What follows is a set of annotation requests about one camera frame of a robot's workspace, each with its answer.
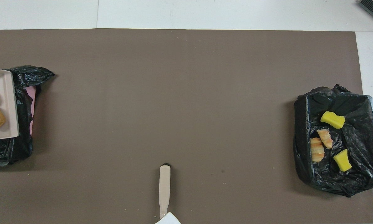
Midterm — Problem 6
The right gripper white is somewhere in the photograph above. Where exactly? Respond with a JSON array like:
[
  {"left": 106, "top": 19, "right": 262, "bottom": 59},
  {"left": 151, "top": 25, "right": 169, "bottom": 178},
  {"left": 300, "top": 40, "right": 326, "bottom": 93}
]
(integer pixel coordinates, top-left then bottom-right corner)
[{"left": 155, "top": 212, "right": 181, "bottom": 224}]

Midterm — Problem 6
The beige brush with black bristles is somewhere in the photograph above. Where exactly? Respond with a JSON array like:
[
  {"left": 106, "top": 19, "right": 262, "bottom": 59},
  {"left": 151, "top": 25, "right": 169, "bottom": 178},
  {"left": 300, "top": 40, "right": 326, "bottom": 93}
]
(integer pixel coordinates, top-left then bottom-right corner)
[{"left": 159, "top": 164, "right": 171, "bottom": 220}]

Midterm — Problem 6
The large beige bread piece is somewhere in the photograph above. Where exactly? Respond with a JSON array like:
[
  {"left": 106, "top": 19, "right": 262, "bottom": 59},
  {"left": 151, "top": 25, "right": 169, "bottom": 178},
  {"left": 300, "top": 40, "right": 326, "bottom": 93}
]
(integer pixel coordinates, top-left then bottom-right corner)
[{"left": 310, "top": 138, "right": 325, "bottom": 163}]

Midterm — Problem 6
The small tan bread piece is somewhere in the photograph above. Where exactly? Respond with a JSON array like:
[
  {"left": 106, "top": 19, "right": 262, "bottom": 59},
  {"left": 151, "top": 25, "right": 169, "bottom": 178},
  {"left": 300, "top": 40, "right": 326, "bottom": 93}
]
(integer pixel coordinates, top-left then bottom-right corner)
[{"left": 317, "top": 129, "right": 333, "bottom": 149}]

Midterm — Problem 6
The yellow wedge sponge piece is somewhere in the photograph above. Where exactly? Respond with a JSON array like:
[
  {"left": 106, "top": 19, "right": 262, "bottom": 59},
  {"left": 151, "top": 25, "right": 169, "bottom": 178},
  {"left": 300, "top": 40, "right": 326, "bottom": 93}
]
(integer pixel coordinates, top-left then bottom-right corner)
[{"left": 333, "top": 149, "right": 352, "bottom": 172}]

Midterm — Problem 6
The yellow notched sponge piece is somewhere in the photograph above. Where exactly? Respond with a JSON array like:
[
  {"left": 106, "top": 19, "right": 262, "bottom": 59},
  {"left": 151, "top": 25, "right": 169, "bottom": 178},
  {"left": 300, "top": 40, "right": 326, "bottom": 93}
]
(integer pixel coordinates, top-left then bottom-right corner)
[{"left": 320, "top": 111, "right": 346, "bottom": 130}]

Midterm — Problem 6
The beige plastic dustpan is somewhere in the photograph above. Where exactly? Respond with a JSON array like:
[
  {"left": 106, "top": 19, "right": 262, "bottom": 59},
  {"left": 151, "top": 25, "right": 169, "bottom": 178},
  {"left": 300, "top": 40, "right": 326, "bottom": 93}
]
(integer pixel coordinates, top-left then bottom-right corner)
[{"left": 0, "top": 69, "right": 20, "bottom": 141}]

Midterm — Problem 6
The black trash bag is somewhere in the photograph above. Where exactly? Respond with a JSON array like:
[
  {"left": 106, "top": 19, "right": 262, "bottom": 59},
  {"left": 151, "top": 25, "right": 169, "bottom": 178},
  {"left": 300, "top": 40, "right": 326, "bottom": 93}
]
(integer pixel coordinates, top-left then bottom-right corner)
[
  {"left": 0, "top": 65, "right": 55, "bottom": 166},
  {"left": 293, "top": 84, "right": 373, "bottom": 198}
]

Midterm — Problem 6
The pink bin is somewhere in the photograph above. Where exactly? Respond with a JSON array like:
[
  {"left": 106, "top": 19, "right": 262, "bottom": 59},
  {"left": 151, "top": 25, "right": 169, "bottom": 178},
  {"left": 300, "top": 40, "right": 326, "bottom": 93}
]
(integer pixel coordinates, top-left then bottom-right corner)
[{"left": 25, "top": 86, "right": 37, "bottom": 136}]

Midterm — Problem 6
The brown table mat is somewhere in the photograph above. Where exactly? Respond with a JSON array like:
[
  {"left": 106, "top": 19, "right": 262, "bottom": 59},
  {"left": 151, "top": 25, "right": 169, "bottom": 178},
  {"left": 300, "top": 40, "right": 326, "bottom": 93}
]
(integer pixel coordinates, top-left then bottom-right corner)
[{"left": 0, "top": 29, "right": 373, "bottom": 224}]

